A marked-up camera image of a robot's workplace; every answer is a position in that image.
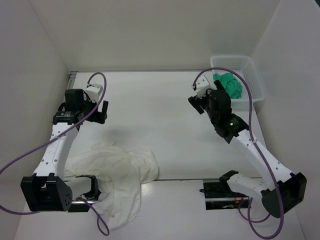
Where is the white tank top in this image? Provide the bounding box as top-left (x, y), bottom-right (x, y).
top-left (64, 140), bottom-right (159, 230)

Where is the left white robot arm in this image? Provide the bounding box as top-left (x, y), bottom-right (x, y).
top-left (20, 84), bottom-right (109, 212)

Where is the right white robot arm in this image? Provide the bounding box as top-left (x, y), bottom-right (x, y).
top-left (188, 78), bottom-right (307, 219)

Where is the green tank top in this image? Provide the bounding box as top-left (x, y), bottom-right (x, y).
top-left (213, 72), bottom-right (243, 99)

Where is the white plastic basket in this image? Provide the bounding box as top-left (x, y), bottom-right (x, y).
top-left (210, 55), bottom-right (265, 110)

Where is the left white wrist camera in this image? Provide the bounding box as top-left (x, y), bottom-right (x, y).
top-left (84, 84), bottom-right (103, 103)

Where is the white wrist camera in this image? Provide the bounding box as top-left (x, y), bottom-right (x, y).
top-left (84, 84), bottom-right (103, 103)
top-left (192, 75), bottom-right (211, 99)

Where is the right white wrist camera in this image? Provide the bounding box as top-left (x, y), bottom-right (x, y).
top-left (192, 75), bottom-right (211, 99)

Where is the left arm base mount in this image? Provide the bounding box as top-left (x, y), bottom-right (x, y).
top-left (65, 175), bottom-right (101, 213)

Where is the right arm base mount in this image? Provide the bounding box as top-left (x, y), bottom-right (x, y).
top-left (199, 179), bottom-right (249, 211)

